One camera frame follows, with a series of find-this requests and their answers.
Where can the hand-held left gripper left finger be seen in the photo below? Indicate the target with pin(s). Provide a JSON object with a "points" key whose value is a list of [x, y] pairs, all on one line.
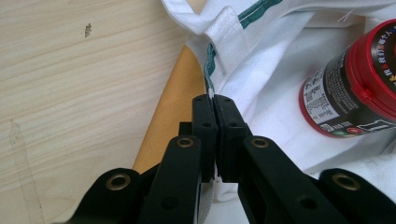
{"points": [[204, 140]]}

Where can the white green orange tote bag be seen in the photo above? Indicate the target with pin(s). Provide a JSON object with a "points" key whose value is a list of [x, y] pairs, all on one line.
{"points": [[264, 77]]}

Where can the dark jar with red lid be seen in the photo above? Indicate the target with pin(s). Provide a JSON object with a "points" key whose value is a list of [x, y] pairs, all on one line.
{"points": [[336, 93]]}

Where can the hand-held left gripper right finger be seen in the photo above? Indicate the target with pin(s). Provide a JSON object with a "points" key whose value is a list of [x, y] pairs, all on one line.
{"points": [[230, 140]]}

